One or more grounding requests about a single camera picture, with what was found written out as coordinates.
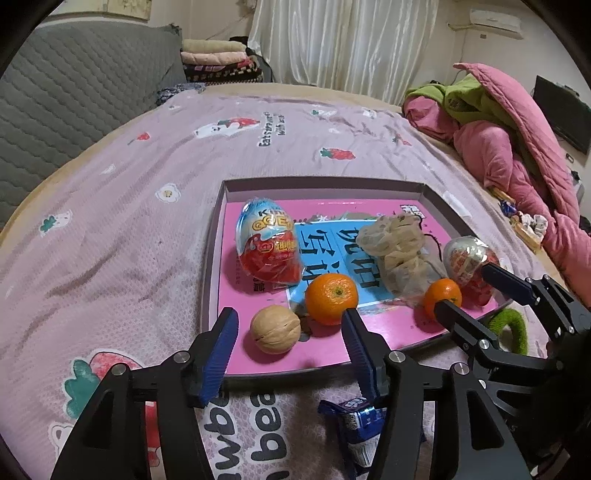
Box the green fuzzy scrunchie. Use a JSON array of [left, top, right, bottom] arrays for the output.
[[488, 308, 528, 355]]

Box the orange mandarin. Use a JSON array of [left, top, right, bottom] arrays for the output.
[[423, 278, 463, 320], [304, 273, 359, 326]]

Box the tan walnut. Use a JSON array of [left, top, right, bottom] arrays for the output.
[[249, 305, 301, 355]]

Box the clear red surprise egg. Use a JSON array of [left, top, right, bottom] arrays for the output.
[[443, 236, 499, 306]]

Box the blue cookie packet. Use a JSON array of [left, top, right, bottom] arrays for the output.
[[318, 397, 387, 479]]

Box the blue red surprise egg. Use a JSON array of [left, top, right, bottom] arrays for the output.
[[235, 198, 303, 286]]

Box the white patterned cloth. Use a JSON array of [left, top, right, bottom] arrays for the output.
[[519, 212, 548, 241]]

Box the pink quilted comforter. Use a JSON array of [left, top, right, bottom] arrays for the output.
[[403, 63, 590, 305]]

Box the grey box lid tray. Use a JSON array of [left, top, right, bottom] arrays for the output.
[[198, 175, 512, 380]]

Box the pink strawberry print blanket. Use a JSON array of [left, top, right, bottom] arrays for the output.
[[1, 89, 545, 479]]

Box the black television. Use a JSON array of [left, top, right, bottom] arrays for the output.
[[533, 76, 590, 154]]

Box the green garment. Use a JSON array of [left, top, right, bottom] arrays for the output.
[[406, 74, 517, 130]]

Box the white air conditioner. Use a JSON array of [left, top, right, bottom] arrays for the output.
[[469, 9, 524, 39]]

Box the blue patterned cloth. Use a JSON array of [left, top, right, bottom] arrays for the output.
[[156, 82, 206, 106]]

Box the white satin curtain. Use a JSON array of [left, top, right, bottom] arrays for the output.
[[249, 1, 439, 105]]

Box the stack of folded blankets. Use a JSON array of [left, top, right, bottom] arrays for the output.
[[180, 39, 264, 85]]

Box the grey quilted headboard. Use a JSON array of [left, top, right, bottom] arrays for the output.
[[1, 21, 185, 223]]

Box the floral wall painting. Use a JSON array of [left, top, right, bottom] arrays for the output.
[[105, 0, 152, 21]]

